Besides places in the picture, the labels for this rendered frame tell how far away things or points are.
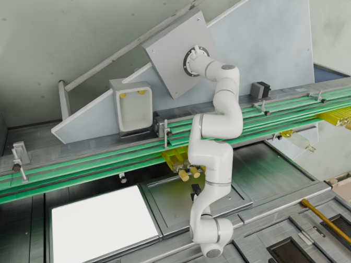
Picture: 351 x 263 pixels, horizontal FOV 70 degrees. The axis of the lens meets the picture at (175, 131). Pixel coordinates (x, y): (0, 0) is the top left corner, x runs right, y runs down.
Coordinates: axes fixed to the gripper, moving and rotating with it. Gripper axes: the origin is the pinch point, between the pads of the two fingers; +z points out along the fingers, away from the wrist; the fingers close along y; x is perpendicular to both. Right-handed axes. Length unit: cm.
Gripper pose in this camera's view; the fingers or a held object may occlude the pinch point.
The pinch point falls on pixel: (195, 192)
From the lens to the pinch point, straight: 111.5
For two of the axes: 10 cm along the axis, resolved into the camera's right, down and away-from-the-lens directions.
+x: -9.9, 0.5, -1.5
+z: -1.5, -5.2, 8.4
